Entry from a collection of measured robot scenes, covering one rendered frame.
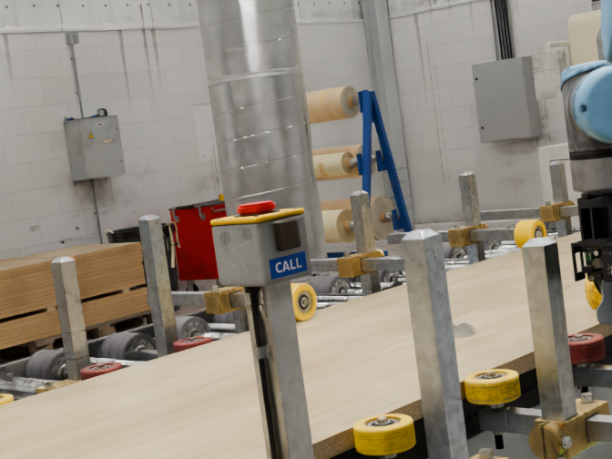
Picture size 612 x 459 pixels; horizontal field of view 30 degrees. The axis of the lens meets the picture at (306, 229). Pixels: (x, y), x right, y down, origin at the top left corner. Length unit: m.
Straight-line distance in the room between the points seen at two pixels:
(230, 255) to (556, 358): 0.58
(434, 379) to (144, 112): 9.07
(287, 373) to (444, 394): 0.27
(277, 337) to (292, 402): 0.07
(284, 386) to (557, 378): 0.52
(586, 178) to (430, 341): 0.33
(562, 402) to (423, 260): 0.35
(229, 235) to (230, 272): 0.04
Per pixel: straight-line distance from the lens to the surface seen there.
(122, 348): 2.87
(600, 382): 1.90
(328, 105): 8.79
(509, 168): 12.02
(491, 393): 1.68
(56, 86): 9.82
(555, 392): 1.59
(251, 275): 1.14
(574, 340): 1.91
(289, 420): 1.18
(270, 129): 5.51
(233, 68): 5.54
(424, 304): 1.36
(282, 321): 1.17
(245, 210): 1.15
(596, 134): 1.40
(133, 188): 10.19
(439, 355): 1.37
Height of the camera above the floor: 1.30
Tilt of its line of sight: 5 degrees down
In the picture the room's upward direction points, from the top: 8 degrees counter-clockwise
